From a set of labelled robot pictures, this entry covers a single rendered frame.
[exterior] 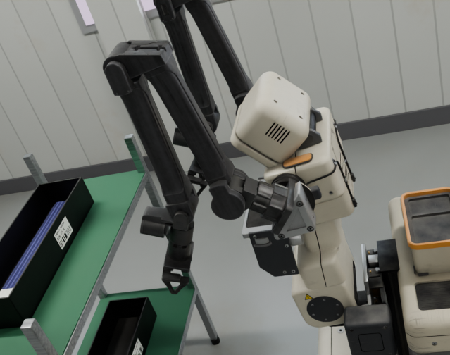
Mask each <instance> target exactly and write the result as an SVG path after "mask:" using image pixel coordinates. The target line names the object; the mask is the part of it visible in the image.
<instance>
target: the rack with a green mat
mask: <svg viewBox="0 0 450 355"><path fill-rule="evenodd" d="M124 140H125V143H126V145H127V148H128V150H129V152H130V155H131V157H132V160H133V161H134V163H135V166H136V168H137V170H134V171H129V172H124V173H116V174H112V175H105V176H100V177H92V178H88V179H84V182H85V184H86V186H87V189H88V190H89V193H90V194H91V196H92V198H93V200H94V203H93V205H92V207H91V209H90V211H89V213H88V214H87V217H86V218H85V221H84V222H83V224H82V226H81V228H80V230H79V231H78V233H77V235H76V237H75V239H74V240H73V243H72V244H71V246H70V248H69V250H68V252H67V254H66V255H65V258H64V259H63V261H62V263H61V265H60V267H59V268H58V270H57V272H56V274H55V276H54V278H53V280H52V281H51V284H50V285H49V287H48V289H47V291H46V293H45V295H44V296H43V298H42V300H41V302H40V304H39V306H38V307H37V310H36V311H35V313H34V315H33V317H32V318H30V319H25V320H24V322H23V324H22V325H21V327H18V328H4V329H0V355H72V353H73V350H74V348H75V345H76V344H77V341H78V339H79V337H80V334H81V332H82V329H83V327H84V326H85V323H86V321H87V318H88V316H89V313H90V311H91V310H92V307H93V305H94V302H95V300H96V297H97V295H98V296H99V298H100V300H99V303H98V305H97V308H96V310H95V312H94V315H93V317H92V319H91V322H90V324H89V327H88V328H87V331H86V333H85V336H84V338H83V341H82V343H81V345H80V348H79V350H78V352H77V355H87V353H88V351H89V348H90V347H91V344H92V341H93V339H94V336H95V334H96V332H97V329H98V327H99V324H100V322H101V319H102V317H103V315H104V312H105V310H106V307H107V305H108V302H109V301H110V300H117V299H130V298H137V297H148V298H149V300H150V302H151V305H152V306H153V308H154V311H155V312H156V315H157V317H156V321H155V324H154V328H153V330H152V333H151V337H150V340H149V344H148V347H147V349H146V353H145V355H182V353H183V349H184V345H185V340H186V337H187V332H188V329H189V324H190V320H191V317H192V312H193V309H194V304H196V307H197V309H198V312H199V314H200V316H201V319H202V321H203V323H204V325H205V328H206V330H207V333H208V335H209V337H210V339H211V342H212V344H213V345H217V344H219V343H220V338H219V336H218V334H217V332H216V330H215V327H214V325H213V322H212V320H211V317H210V316H209V313H208V310H207V308H206V305H205V303H204V301H203V299H202V296H201V294H200V291H199V288H198V287H197V284H196V282H195V280H194V277H193V275H192V272H191V270H189V273H183V272H182V270H181V272H182V275H183V276H186V277H189V283H188V285H186V286H185V287H183V288H182V289H181V290H180V291H179V292H178V293H177V294H171V293H170V291H169V289H168V288H167V287H165V288H158V289H146V290H139V291H132V292H120V293H113V294H108V293H107V291H106V290H105V288H104V286H103V282H104V279H105V277H106V274H107V272H108V269H109V268H110V266H111V263H112V261H113V258H114V256H115V253H116V252H117V250H118V247H119V245H120V242H121V240H122V238H123V235H124V234H125V231H126V229H127V226H128V224H129V222H130V219H131V217H132V214H133V213H134V211H135V208H136V206H137V203H138V201H139V198H140V197H141V195H142V192H143V190H144V188H145V189H146V192H147V194H148V196H149V198H150V201H151V203H152V206H154V207H159V208H164V206H163V203H162V201H161V198H160V197H159V195H158V192H157V189H156V187H155V184H154V182H153V180H152V178H151V175H150V172H149V169H148V168H147V166H146V163H145V161H144V158H143V156H142V153H141V151H140V149H139V147H138V144H137V141H136V139H135V136H134V135H133V134H131V135H126V136H125V138H124ZM23 160H24V162H25V163H26V165H27V167H28V169H29V171H30V172H31V174H32V176H33V178H34V179H35V182H36V183H37V185H38V184H42V183H46V182H47V180H46V178H45V176H44V174H43V172H42V170H41V168H40V167H39V164H38V163H37V161H36V159H35V157H34V155H33V154H32V153H31V154H26V155H24V157H23Z"/></svg>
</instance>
